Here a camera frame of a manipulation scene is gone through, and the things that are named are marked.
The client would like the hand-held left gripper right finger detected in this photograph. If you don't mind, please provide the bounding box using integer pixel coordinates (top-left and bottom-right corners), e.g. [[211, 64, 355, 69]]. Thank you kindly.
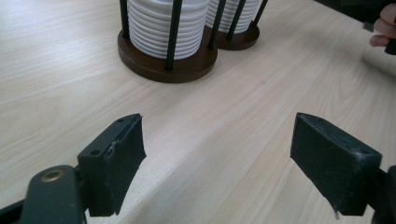
[[290, 111, 383, 218]]

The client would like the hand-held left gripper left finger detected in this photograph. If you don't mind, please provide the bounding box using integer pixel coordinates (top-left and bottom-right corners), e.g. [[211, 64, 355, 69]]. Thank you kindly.
[[77, 113, 148, 217]]

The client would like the stack of white paper cups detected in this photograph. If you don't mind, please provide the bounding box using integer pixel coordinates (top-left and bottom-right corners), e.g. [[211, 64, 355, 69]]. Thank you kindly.
[[205, 0, 260, 35], [126, 0, 211, 61]]

